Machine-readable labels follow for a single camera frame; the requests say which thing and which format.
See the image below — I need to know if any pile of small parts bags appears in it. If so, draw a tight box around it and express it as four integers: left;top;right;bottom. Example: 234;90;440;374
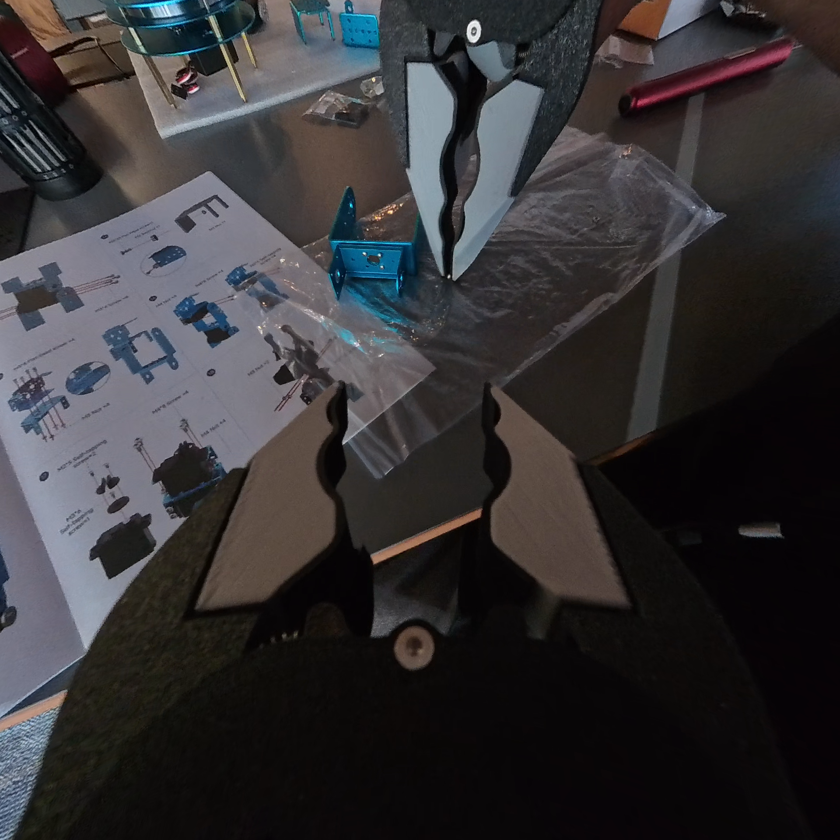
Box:
301;73;388;130

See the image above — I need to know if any blue disc robot base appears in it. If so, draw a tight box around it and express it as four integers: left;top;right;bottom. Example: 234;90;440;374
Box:
98;0;260;109

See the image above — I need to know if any blue perforated metal plate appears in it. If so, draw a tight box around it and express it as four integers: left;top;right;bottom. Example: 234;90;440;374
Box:
336;0;383;50

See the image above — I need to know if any small blue metal bracket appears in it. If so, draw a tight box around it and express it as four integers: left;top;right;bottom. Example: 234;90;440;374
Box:
289;0;330;46

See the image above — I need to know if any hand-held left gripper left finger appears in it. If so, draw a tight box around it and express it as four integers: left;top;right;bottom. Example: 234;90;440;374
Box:
193;382;375;614

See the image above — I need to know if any black striped cylinder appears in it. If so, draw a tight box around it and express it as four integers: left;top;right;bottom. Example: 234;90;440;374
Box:
0;49;104;202

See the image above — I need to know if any grey foam board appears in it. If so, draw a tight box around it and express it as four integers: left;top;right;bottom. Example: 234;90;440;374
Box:
150;0;395;140

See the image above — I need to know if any clear plastic bag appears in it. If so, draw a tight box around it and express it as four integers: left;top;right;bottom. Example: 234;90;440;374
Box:
243;126;727;395

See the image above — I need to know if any cardboard box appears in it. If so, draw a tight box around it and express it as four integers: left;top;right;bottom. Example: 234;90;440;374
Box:
617;0;726;40

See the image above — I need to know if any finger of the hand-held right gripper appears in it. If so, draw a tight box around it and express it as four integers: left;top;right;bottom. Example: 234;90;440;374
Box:
405;58;460;280
451;82;546;282

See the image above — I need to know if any assembly instruction sheet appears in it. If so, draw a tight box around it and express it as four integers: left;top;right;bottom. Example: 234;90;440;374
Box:
0;171;437;651
0;430;85;719

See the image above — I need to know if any dark red bottle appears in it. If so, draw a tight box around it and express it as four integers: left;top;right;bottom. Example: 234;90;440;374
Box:
0;0;70;99

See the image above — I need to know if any red pen-shaped screwdriver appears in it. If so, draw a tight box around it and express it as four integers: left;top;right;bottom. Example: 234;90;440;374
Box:
619;36;800;119

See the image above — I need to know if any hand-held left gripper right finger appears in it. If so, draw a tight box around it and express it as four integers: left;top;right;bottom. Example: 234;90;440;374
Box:
474;382;634;642

